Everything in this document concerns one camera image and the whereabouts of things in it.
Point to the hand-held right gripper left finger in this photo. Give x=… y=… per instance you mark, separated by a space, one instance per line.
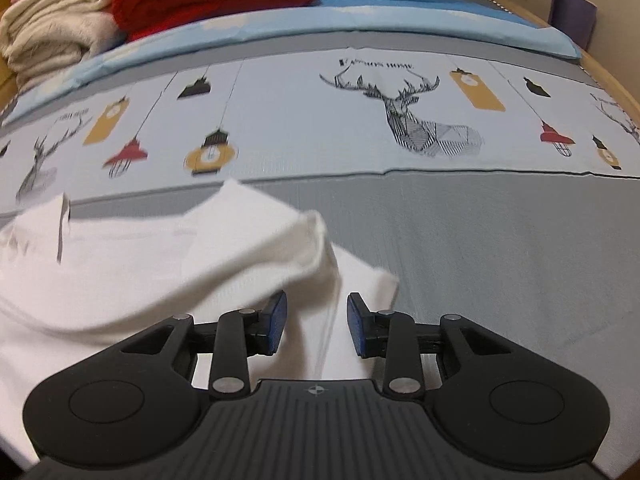
x=276 y=322

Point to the purple board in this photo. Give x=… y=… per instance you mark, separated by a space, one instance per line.
x=572 y=15

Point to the cream fluffy folded blanket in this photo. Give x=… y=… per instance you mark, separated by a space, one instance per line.
x=55 y=20

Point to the light blue quilt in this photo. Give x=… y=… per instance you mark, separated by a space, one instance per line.
x=310 y=20

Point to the wooden bed frame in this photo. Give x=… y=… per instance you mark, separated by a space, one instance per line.
x=607 y=77

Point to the white shirt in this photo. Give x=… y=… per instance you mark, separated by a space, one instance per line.
x=150 y=270

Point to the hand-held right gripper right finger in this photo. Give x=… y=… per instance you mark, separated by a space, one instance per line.
x=356 y=325

